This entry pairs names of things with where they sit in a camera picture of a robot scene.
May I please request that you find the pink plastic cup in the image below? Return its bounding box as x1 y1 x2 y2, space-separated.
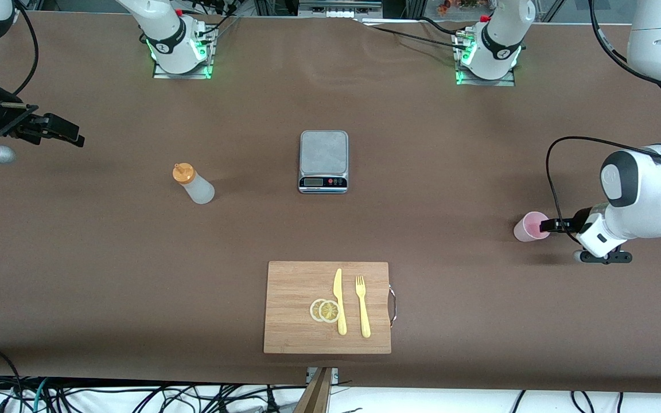
514 211 551 243

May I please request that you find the clear orange-capped sauce bottle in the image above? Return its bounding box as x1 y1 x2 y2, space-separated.
172 163 215 205

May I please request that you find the brown table cover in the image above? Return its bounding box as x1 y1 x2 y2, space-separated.
0 10 661 394

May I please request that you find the yellow plastic fork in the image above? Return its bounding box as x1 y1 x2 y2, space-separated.
355 275 371 338

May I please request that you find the yellow plastic knife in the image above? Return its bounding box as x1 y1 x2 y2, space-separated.
333 268 348 336

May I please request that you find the silver digital kitchen scale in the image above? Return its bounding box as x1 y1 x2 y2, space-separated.
298 130 349 194

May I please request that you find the wooden cutting board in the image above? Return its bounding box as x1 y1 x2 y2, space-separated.
263 261 397 354

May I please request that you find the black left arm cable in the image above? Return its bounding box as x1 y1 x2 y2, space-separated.
546 0 661 223

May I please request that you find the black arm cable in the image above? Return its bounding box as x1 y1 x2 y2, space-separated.
546 0 661 223
12 0 40 95

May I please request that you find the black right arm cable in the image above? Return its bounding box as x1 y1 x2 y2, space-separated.
12 0 40 95

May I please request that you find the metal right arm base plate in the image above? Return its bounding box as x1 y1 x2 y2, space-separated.
153 26 216 80

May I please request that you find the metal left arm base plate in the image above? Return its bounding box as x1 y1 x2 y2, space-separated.
456 32 516 87

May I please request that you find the black base power cable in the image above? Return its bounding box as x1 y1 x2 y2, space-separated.
359 17 472 51

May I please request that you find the teal floor cable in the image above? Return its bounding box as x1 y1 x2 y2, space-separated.
31 377 50 413

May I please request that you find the small metal bracket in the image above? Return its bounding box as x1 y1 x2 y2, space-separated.
306 367 339 384

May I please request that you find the wooden post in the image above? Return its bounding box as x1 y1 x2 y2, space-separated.
293 367 334 413

